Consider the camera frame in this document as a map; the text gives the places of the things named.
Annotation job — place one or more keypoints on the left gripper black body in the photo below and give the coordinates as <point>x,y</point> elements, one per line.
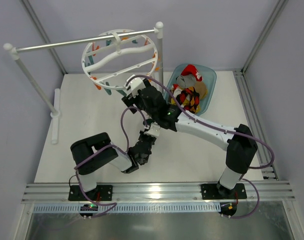
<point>146,136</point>

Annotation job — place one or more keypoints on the slotted grey cable duct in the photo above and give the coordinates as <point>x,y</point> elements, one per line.
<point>121,208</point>

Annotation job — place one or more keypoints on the aluminium mounting rail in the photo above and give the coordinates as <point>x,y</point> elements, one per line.
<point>153,192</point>

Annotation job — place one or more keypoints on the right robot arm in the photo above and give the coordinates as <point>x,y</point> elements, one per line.
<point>238,143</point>

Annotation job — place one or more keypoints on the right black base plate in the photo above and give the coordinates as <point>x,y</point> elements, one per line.
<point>215,191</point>

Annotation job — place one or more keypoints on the tan sock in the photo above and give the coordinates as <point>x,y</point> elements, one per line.
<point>201,89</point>

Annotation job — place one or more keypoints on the white clothes rack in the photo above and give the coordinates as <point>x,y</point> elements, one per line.
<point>55,105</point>

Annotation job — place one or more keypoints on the blue plastic basin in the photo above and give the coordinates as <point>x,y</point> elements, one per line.
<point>209,78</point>

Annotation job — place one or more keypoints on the grey striped sock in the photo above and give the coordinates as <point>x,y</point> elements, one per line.
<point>186,81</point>

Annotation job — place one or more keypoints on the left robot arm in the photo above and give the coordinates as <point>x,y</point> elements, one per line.
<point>92,153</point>

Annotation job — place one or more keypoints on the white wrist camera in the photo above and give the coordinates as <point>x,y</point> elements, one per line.
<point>153,131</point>
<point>133,84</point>

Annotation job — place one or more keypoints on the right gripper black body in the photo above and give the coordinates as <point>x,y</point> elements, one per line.
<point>131,100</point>

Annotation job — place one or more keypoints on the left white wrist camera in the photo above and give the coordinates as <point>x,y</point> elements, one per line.
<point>153,131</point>

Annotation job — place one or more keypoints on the argyle black red sock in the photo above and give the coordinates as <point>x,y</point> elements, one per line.
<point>189,99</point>

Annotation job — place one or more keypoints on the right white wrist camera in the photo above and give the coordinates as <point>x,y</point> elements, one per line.
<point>133,84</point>

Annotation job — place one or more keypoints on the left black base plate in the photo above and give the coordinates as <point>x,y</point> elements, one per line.
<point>100,193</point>

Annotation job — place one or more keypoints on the green clothes peg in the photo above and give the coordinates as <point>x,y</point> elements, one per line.
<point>108,91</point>

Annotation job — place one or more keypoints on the white round clip hanger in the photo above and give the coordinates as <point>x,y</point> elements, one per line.
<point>120,52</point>

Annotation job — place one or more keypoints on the red white sock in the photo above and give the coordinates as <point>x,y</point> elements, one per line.
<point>192,70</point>

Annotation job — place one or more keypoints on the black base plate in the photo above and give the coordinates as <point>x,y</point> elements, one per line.
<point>215,191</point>
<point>100,193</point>

